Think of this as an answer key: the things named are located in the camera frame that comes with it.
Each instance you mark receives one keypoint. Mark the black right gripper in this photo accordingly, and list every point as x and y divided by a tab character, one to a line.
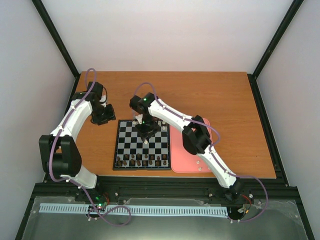
143	133

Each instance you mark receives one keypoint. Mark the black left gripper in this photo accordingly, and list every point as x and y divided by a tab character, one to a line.
111	116

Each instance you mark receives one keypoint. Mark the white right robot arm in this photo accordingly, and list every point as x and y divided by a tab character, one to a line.
195	138

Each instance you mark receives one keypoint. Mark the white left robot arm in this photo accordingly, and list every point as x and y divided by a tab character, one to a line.
60	156

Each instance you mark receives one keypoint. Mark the black and white chessboard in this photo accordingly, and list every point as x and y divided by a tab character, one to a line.
129	143

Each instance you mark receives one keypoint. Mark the pink plastic tray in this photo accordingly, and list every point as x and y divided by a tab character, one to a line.
182	162

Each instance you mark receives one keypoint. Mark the black aluminium frame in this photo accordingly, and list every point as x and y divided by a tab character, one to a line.
170	187

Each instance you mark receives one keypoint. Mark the light blue cable duct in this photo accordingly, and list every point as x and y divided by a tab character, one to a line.
140	210

